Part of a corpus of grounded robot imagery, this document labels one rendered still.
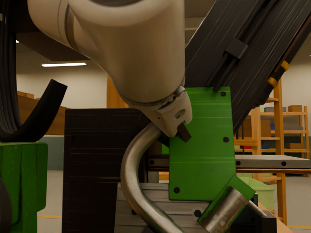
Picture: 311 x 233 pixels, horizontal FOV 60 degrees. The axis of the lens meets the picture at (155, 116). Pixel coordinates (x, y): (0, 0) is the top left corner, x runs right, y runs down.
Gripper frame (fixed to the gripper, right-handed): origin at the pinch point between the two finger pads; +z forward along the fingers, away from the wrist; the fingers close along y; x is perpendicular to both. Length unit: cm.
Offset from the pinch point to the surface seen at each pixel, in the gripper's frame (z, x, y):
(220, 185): 2.7, 0.4, -14.4
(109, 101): 72, -2, 48
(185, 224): 4.3, 9.0, -14.8
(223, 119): 2.7, -8.7, -6.9
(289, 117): 848, -461, -34
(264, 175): 287, -89, -46
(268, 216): 18.8, -4.5, -25.9
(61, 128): 30.8, 17.7, 30.0
